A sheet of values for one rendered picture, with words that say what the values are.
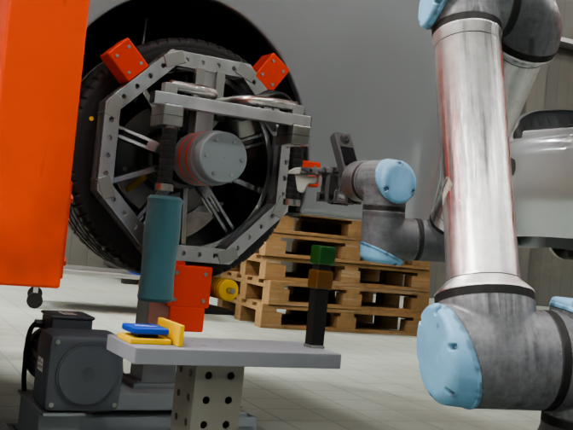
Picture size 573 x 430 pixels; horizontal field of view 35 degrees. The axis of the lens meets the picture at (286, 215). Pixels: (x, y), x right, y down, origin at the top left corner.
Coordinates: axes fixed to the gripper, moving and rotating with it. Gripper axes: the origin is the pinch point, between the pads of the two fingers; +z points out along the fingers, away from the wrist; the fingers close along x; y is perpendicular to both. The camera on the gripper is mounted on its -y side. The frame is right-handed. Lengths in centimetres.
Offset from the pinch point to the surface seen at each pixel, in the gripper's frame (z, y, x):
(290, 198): 8.4, 6.4, -1.3
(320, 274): -31.3, 22.8, -13.7
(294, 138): 8.1, -8.5, -2.0
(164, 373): 45, 57, -16
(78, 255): 841, 62, 174
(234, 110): 11.0, -13.4, -17.5
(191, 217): 702, 7, 251
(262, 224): 30.3, 13.4, 2.5
